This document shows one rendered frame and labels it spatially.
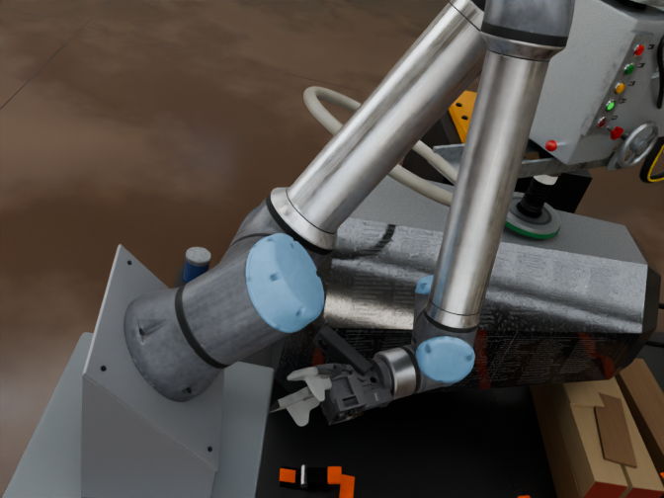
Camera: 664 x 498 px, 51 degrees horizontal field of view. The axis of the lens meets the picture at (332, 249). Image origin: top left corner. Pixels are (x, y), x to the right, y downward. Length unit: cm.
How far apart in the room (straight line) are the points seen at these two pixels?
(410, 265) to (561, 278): 49
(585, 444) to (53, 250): 215
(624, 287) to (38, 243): 223
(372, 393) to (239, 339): 30
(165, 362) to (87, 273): 186
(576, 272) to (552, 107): 54
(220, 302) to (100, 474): 35
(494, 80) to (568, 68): 104
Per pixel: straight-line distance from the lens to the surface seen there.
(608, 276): 233
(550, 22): 96
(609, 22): 195
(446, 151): 189
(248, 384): 142
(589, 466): 248
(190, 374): 111
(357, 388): 122
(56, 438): 133
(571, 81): 201
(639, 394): 305
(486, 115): 99
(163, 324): 109
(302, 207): 116
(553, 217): 229
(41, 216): 322
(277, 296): 101
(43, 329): 271
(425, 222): 211
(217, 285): 105
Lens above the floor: 191
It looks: 36 degrees down
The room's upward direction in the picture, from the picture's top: 16 degrees clockwise
